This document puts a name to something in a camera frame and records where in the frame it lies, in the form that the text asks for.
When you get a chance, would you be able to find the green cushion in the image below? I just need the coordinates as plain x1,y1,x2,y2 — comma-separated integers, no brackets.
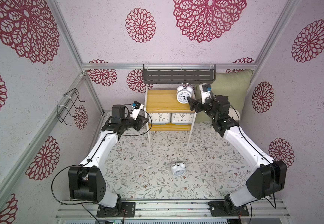
211,70,253,116

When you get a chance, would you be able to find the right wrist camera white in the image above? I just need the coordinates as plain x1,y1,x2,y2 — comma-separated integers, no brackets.
199,83,213,104

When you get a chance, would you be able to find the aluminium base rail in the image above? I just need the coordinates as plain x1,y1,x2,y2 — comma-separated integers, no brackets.
53,199,292,224

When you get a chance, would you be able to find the white twin-bell alarm clock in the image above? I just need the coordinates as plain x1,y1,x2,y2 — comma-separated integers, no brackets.
170,162,186,176
177,83,194,104

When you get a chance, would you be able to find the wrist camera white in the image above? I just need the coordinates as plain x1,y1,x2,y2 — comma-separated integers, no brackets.
130,101,144,120
199,83,213,104

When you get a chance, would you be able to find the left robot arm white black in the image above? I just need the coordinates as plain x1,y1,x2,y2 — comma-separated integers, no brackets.
68,101,149,215

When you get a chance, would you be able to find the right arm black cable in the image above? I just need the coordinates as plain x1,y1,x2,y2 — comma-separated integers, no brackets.
229,105,277,209

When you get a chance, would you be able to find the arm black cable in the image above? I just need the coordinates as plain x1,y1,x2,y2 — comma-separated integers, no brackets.
229,105,277,209
50,105,153,224

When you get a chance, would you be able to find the yellow wooden two-tier shelf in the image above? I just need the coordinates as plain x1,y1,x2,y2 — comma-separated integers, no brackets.
144,89,197,143

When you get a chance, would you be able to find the white plush dog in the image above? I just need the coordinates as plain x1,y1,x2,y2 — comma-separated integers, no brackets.
228,107,240,123

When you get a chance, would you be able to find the grey metal wall shelf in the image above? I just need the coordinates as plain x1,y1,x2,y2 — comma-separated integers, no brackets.
142,64,216,84

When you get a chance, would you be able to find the black wire wall rack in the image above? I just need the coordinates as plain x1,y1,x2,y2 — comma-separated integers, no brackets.
56,88,85,126

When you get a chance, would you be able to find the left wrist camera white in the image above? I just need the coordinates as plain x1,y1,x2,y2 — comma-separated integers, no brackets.
130,101,144,120

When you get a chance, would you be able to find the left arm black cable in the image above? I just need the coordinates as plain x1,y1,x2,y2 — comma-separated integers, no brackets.
50,105,153,224

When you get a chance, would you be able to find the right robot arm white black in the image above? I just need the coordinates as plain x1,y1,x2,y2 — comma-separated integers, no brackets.
187,95,287,216

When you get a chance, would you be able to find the grey square alarm clock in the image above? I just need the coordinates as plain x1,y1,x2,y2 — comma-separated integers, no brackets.
149,113,171,125
171,113,194,125

